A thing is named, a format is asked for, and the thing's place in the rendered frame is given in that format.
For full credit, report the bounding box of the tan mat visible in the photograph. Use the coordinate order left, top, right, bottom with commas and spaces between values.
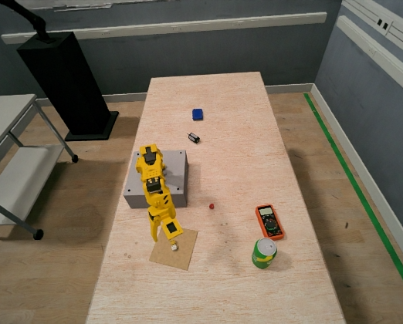
149, 227, 198, 271

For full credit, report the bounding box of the blue flat block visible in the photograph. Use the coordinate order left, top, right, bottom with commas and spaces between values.
192, 109, 203, 121

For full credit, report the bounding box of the orange digital multimeter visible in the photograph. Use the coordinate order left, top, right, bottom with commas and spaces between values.
255, 204, 284, 241

